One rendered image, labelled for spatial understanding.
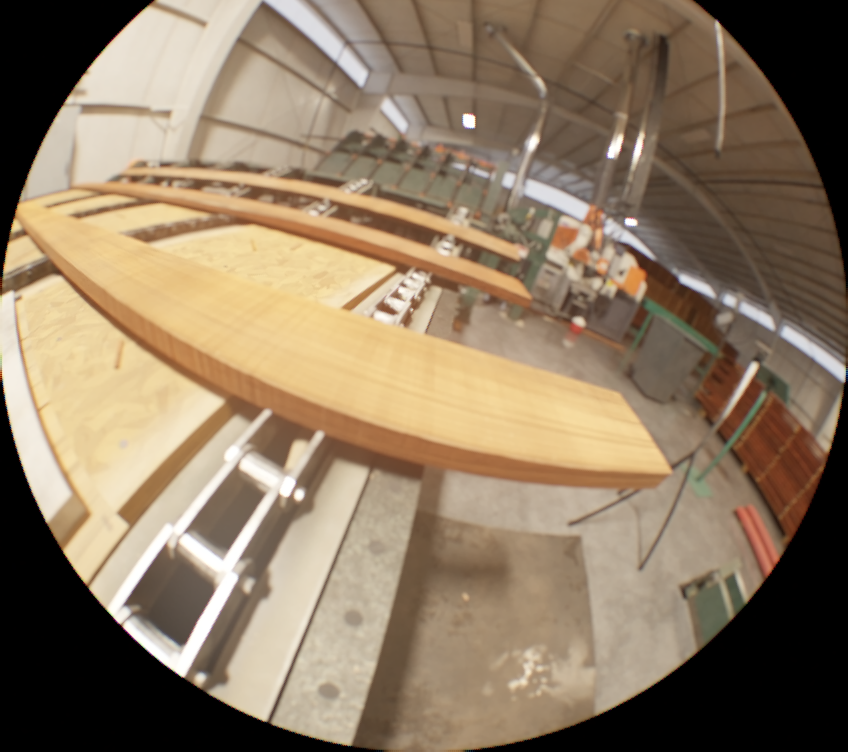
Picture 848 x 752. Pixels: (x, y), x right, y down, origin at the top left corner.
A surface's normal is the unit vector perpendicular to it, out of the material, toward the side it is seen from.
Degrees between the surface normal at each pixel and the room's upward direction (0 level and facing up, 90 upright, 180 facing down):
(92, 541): 0
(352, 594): 0
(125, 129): 87
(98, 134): 87
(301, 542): 0
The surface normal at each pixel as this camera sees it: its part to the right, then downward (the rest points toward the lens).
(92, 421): 0.30, -0.86
